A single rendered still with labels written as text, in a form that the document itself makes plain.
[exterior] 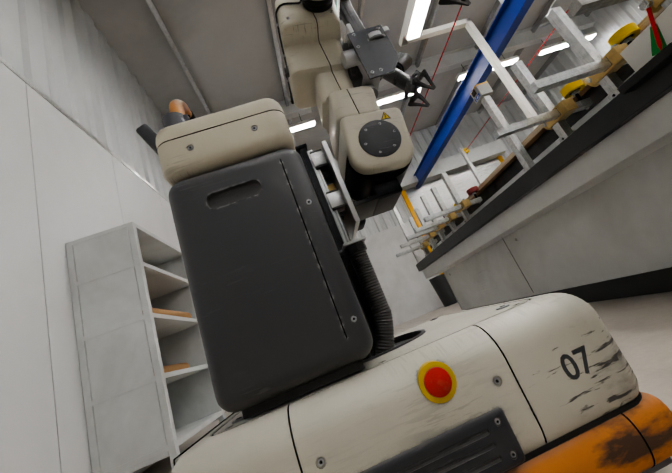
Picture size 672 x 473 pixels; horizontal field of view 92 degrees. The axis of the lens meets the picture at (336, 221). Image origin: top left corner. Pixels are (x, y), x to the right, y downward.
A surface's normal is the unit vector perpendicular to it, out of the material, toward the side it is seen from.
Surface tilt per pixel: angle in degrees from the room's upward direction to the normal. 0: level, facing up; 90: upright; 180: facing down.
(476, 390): 90
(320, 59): 90
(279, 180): 90
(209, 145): 90
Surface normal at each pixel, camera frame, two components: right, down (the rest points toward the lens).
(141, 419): 0.02, -0.33
